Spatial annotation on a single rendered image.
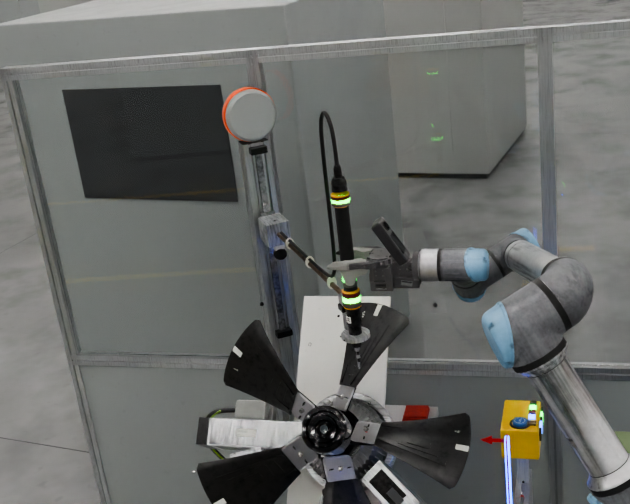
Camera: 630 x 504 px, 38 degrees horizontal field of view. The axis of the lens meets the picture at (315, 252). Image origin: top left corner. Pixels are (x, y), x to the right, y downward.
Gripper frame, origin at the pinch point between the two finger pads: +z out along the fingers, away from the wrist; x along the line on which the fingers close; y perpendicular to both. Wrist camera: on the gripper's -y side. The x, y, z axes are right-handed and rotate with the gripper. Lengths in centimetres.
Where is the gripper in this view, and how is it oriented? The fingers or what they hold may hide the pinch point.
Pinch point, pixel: (335, 257)
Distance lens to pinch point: 218.3
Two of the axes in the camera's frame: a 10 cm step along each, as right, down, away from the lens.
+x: 2.6, -3.7, 8.9
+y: 1.1, 9.3, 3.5
